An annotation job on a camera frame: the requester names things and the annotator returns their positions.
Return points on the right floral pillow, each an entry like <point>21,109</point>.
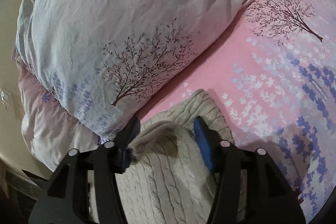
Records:
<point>104,59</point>

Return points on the floral pillow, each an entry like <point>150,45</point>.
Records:
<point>104,59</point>
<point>47,128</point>

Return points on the dark wooden nightstand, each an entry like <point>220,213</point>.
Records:
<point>20,192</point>

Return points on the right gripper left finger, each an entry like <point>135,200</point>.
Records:
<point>65,197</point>

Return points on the white wall switch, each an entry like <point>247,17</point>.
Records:
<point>7,100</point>

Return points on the beige cable knit sweater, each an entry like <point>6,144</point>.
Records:
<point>168,181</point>

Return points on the left floral pillow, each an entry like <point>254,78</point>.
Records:
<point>47,128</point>

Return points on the pink floral bed sheet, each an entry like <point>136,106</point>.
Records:
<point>272,74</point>

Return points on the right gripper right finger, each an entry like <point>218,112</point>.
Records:
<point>269,197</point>

